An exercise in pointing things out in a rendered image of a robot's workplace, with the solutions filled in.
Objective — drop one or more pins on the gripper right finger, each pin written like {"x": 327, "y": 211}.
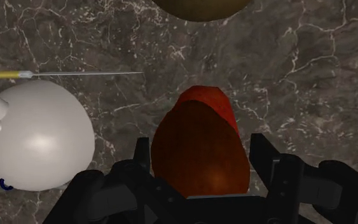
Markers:
{"x": 293, "y": 186}

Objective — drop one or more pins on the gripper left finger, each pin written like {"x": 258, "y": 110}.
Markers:
{"x": 126, "y": 189}

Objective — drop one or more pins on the red-orange oval fruit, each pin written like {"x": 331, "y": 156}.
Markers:
{"x": 201, "y": 145}

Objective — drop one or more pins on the white round figure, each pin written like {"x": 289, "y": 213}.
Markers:
{"x": 39, "y": 136}

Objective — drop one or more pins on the brown round fruit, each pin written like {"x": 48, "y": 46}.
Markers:
{"x": 200, "y": 8}

